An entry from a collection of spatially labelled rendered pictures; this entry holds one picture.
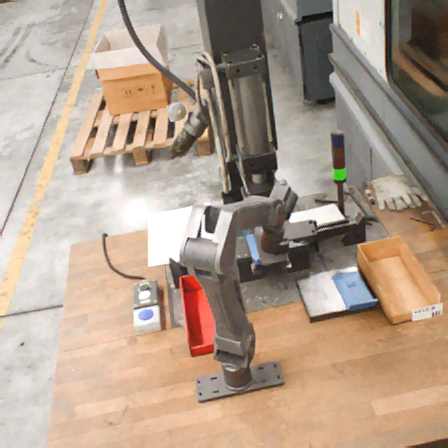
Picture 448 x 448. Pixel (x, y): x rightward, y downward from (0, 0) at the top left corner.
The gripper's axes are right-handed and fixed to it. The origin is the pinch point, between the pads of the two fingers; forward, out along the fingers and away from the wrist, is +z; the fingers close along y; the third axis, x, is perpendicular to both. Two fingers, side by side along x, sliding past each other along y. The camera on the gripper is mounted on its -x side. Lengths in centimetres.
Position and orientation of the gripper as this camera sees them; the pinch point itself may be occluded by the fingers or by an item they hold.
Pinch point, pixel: (269, 258)
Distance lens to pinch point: 161.2
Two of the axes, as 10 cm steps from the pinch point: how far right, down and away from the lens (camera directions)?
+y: -1.9, -8.7, 4.6
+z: 0.1, 4.6, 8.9
